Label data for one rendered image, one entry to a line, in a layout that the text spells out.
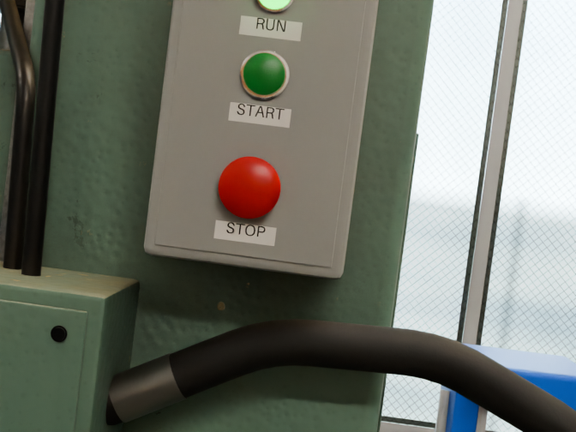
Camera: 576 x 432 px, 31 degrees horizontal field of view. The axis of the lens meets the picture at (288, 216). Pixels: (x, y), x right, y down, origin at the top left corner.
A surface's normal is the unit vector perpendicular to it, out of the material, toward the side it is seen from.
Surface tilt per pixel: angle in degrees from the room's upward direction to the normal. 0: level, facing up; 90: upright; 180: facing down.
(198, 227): 90
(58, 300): 90
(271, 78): 91
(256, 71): 90
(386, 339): 52
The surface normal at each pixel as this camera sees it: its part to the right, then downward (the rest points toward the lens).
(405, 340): 0.04, -0.57
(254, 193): -0.07, 0.04
